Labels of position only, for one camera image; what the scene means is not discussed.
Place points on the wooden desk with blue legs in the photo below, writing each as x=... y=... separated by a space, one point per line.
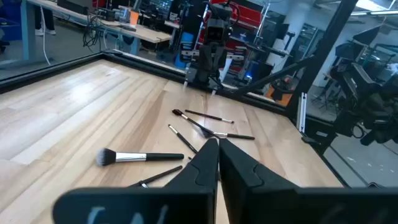
x=149 y=34

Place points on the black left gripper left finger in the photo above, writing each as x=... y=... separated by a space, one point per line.
x=186 y=202

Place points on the thin black makeup brush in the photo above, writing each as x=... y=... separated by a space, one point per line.
x=183 y=139
x=158 y=176

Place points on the orange cup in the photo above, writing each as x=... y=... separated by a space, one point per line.
x=134 y=18

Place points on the thin silver-ferruled liner brush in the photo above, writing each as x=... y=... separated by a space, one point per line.
x=208 y=116

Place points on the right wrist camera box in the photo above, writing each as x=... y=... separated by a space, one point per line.
x=217 y=31

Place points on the silver aluminium bracket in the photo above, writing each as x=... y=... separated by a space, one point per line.
x=302 y=112

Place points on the brown-headed makeup brush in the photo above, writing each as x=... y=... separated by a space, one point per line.
x=192 y=122

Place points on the black machine beyond table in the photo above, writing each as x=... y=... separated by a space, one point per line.
x=367 y=93

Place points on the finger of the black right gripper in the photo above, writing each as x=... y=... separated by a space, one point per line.
x=223 y=65
x=205 y=65

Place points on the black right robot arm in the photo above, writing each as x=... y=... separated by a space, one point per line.
x=191 y=74

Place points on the orange floor machine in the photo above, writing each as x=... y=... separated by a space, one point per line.
x=281 y=96

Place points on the blue storage bin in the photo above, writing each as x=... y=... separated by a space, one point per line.
x=11 y=28

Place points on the person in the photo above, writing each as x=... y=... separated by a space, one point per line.
x=46 y=18

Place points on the large fluffy powder brush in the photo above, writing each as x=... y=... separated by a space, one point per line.
x=140 y=156

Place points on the blue box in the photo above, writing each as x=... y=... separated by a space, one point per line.
x=186 y=40

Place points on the red tool cabinet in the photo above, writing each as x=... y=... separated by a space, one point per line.
x=248 y=15

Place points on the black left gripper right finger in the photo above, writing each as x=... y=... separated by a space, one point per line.
x=280 y=205

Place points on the black fan makeup brush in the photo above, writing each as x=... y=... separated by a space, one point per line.
x=236 y=136

